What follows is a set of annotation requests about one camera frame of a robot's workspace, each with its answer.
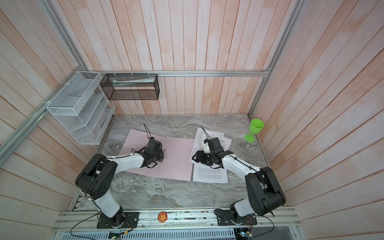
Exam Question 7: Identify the pink file folder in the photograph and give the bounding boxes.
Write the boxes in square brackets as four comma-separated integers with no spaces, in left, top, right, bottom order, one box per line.
[119,129,194,182]

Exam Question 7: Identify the printed English paper sheet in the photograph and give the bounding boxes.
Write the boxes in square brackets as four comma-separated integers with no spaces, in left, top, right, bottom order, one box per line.
[193,164,228,184]

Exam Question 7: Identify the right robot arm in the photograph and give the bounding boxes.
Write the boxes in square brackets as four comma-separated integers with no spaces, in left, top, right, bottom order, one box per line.
[191,138,286,224]

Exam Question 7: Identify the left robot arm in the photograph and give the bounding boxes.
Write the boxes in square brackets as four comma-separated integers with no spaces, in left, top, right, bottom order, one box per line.
[75,137,164,228]

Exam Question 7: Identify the Chinese titled paper sheet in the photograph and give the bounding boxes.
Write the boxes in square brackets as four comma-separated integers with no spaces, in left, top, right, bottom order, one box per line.
[193,128,232,151]

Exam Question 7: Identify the green plastic goblet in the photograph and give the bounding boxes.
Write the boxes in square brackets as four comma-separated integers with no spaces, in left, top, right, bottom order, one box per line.
[245,119,265,143]

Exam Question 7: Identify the orange round sticker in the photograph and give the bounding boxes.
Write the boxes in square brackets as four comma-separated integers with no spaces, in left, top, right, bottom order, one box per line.
[158,212,168,223]

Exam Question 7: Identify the black mesh basket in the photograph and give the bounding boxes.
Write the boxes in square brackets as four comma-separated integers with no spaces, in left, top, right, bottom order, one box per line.
[101,74,160,101]

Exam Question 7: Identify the paper in black basket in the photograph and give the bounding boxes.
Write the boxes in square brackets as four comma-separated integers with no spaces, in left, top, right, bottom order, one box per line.
[112,78,156,87]

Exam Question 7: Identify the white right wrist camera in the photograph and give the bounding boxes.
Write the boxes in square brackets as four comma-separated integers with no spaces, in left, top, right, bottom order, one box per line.
[203,141,211,154]

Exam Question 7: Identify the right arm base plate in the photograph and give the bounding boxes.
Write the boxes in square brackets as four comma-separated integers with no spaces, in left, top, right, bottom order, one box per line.
[214,209,257,226]

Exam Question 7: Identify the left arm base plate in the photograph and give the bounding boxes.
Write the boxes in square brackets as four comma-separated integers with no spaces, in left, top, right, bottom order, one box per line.
[97,212,140,229]

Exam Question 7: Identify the white wire mesh shelf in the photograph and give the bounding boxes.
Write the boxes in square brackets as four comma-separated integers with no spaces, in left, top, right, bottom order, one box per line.
[47,72,115,145]

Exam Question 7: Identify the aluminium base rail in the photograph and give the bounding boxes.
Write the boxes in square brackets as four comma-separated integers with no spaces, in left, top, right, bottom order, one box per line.
[52,207,301,232]

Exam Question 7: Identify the aluminium frame bar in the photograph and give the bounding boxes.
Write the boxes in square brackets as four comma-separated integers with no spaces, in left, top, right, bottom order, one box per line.
[97,70,269,77]

